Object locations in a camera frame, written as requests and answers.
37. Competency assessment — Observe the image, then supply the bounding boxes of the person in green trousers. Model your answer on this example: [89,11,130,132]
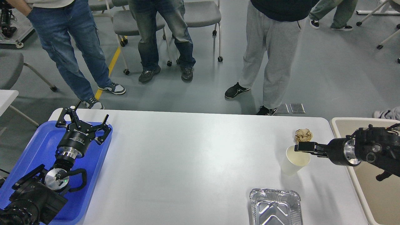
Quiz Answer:
[309,0,358,31]

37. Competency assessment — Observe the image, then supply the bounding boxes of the beige plastic bin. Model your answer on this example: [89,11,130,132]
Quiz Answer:
[330,117,400,225]

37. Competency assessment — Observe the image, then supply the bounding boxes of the white sneaker at right edge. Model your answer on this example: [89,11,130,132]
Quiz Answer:
[372,106,400,121]

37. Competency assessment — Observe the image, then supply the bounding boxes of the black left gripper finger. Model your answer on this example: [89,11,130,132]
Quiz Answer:
[91,114,112,145]
[55,101,82,129]

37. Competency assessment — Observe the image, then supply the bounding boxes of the person in dark jeans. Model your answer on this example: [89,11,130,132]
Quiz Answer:
[128,0,196,83]

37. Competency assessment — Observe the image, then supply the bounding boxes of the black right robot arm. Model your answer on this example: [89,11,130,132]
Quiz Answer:
[294,123,400,181]

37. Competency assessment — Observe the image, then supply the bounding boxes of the blue plastic tray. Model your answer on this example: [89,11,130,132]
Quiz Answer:
[0,121,113,225]

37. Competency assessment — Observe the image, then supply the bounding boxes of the white side table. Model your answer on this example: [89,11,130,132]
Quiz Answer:
[0,89,19,116]

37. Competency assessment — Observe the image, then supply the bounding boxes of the person in blue jeans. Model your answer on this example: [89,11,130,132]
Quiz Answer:
[8,0,126,109]

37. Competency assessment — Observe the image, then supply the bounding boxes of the crumpled brown paper ball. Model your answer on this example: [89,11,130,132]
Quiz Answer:
[294,128,313,143]

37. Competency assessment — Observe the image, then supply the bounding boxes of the person in grey sweatpants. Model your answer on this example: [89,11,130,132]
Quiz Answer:
[224,0,317,116]

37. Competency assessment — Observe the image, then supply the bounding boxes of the grey chair left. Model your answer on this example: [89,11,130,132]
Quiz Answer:
[0,52,57,127]

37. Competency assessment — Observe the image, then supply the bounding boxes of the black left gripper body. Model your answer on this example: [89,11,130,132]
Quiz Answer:
[57,124,94,159]

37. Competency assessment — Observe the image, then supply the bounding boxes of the aluminium foil tray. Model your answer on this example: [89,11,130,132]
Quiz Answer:
[249,188,303,225]

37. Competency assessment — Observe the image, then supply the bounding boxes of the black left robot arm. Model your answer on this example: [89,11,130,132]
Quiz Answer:
[1,108,112,225]

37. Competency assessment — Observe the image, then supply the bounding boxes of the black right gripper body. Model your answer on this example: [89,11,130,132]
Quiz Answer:
[324,138,362,167]

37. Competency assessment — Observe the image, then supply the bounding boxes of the white paper cup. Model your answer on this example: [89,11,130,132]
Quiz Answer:
[280,145,311,176]

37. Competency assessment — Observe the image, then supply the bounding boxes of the white chair legs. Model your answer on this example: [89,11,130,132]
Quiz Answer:
[356,0,400,49]

